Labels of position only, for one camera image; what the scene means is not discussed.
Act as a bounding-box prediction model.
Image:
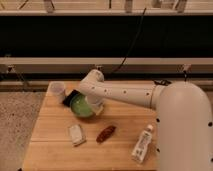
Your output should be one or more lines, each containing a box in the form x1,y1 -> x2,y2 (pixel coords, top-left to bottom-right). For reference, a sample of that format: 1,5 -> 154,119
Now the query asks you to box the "green ceramic bowl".
70,93 -> 94,118

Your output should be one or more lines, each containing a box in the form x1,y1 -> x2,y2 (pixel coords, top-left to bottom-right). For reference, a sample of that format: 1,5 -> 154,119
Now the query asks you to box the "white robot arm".
78,69 -> 213,171

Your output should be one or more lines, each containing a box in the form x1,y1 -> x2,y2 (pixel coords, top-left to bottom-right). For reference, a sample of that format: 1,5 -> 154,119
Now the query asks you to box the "brown sausage-shaped object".
96,125 -> 116,143

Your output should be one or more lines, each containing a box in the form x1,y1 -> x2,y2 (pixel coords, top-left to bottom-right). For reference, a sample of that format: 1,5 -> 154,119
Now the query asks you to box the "black smartphone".
62,89 -> 80,107

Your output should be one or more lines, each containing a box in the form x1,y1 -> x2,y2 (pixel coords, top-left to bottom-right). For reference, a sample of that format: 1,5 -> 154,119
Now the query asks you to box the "white wrapped packet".
69,124 -> 86,146

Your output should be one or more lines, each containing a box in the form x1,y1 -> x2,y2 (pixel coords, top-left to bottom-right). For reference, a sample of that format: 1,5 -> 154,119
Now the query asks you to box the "wooden cutting board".
23,93 -> 157,171

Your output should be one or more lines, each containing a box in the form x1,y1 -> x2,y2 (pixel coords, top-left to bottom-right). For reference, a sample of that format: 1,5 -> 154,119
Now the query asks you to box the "white plastic cup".
49,82 -> 66,103

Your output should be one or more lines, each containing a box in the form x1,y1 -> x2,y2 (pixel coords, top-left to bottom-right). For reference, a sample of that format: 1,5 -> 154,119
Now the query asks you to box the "white plastic bottle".
131,124 -> 153,164

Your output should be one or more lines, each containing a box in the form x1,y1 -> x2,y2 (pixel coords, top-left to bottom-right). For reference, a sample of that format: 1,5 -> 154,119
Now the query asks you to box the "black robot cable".
153,79 -> 172,87

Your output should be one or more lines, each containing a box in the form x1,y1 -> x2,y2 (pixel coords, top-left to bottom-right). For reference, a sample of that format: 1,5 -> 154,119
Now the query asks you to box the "black hanging cable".
111,7 -> 148,74

